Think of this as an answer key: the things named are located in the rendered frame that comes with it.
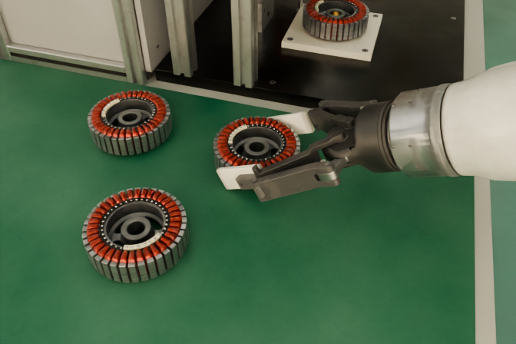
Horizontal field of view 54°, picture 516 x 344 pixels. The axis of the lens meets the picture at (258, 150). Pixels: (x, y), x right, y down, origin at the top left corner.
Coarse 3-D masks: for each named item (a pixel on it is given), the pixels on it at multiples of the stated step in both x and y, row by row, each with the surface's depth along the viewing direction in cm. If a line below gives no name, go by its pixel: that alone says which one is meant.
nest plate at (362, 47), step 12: (300, 12) 93; (300, 24) 90; (372, 24) 90; (288, 36) 87; (300, 36) 87; (312, 36) 87; (360, 36) 87; (372, 36) 87; (300, 48) 85; (312, 48) 84; (324, 48) 84; (336, 48) 84; (348, 48) 84; (360, 48) 84; (372, 48) 84
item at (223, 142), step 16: (224, 128) 67; (240, 128) 67; (256, 128) 68; (272, 128) 68; (288, 128) 67; (224, 144) 65; (240, 144) 68; (256, 144) 67; (272, 144) 68; (288, 144) 65; (224, 160) 63; (240, 160) 63; (256, 160) 63; (272, 160) 63
